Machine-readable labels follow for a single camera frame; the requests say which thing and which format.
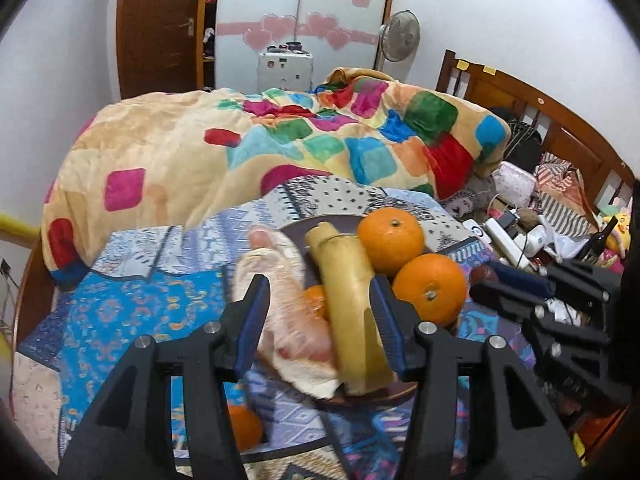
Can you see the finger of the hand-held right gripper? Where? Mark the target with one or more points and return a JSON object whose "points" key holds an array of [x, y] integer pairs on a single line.
{"points": [[500, 295], [520, 280]]}

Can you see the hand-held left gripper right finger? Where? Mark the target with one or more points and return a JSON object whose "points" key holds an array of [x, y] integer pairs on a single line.
{"points": [[385, 320]]}

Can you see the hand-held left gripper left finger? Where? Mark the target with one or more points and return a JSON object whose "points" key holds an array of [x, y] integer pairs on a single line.
{"points": [[252, 320]]}

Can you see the yellow banana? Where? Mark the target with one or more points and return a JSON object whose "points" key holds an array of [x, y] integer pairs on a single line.
{"points": [[350, 300]]}

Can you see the large pomelo piece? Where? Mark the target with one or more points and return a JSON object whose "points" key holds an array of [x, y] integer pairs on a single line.
{"points": [[295, 340]]}

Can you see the orange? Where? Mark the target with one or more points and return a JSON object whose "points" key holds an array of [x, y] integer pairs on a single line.
{"points": [[390, 240], [430, 290]]}

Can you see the small tangerine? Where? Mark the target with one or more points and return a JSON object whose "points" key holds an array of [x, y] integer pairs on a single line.
{"points": [[246, 427], [315, 302]]}

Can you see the purple plate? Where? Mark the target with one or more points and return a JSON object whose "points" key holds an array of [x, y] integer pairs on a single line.
{"points": [[299, 235]]}

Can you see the small brown fruit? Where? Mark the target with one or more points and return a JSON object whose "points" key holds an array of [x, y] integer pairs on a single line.
{"points": [[482, 274]]}

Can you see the white power strip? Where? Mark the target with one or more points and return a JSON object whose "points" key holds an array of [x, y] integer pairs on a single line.
{"points": [[505, 245]]}

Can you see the striped bag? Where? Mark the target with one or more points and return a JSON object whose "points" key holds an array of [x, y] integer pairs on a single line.
{"points": [[565, 200]]}

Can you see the dark wine bottle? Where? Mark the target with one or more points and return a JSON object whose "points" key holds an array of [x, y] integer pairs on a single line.
{"points": [[602, 237]]}

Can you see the light pink pouch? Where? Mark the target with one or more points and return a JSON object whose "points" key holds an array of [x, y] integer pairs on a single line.
{"points": [[515, 182]]}

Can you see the yellow plush toy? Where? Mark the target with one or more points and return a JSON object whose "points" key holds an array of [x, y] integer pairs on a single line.
{"points": [[617, 235]]}

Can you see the patterned blue mat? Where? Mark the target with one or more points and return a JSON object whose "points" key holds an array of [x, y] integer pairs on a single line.
{"points": [[295, 420]]}

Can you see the patterned bed sheet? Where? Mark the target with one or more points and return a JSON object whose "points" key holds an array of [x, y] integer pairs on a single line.
{"points": [[125, 300]]}

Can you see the black backpack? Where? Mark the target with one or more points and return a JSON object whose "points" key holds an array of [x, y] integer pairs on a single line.
{"points": [[522, 145]]}

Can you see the colourful checked blanket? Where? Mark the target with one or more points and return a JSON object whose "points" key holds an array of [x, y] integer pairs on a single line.
{"points": [[175, 160]]}

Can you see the wooden bed headboard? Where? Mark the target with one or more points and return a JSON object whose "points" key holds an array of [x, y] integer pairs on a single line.
{"points": [[500, 90]]}

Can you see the small white appliance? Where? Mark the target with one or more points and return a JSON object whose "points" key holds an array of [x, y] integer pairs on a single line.
{"points": [[285, 72]]}

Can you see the yellow foam tube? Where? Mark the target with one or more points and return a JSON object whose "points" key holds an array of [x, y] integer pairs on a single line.
{"points": [[17, 227]]}

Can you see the standing fan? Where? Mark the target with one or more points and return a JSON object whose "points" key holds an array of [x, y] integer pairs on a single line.
{"points": [[400, 35]]}

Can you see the brown wooden door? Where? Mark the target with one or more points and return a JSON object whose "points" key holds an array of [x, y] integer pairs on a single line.
{"points": [[160, 25]]}

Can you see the white wardrobe with hearts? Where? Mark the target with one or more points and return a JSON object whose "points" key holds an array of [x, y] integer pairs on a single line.
{"points": [[325, 0]]}

